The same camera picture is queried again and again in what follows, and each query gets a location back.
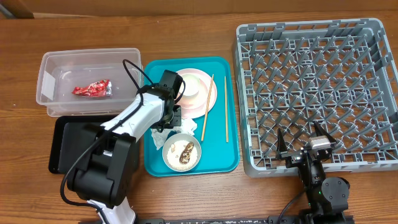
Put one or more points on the grey bowl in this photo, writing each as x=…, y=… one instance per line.
x=177, y=137

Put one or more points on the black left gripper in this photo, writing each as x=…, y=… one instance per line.
x=176, y=121

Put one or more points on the brown food piece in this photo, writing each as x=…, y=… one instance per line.
x=185, y=155

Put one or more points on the white cup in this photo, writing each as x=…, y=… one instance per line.
x=191, y=86

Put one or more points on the teal plastic tray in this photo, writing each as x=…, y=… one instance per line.
x=217, y=155

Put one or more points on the white rice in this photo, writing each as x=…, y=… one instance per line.
x=174, y=153

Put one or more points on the white tissue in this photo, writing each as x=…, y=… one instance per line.
x=188, y=126

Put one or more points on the clear plastic bin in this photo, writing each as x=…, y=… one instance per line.
x=61, y=71

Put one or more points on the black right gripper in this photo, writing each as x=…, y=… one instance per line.
x=302, y=155

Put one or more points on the red foil wrapper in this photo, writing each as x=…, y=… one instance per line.
x=100, y=88

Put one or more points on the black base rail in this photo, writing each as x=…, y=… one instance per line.
x=289, y=219

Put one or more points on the grey dish rack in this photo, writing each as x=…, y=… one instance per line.
x=338, y=73

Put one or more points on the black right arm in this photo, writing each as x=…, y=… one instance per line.
x=327, y=196

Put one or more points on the black tray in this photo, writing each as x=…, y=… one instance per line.
x=66, y=132

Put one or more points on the wooden chopstick on tray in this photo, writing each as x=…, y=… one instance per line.
x=226, y=110

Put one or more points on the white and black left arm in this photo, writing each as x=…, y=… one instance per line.
x=103, y=157

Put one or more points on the wooden chopstick on plate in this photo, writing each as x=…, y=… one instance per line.
x=207, y=108

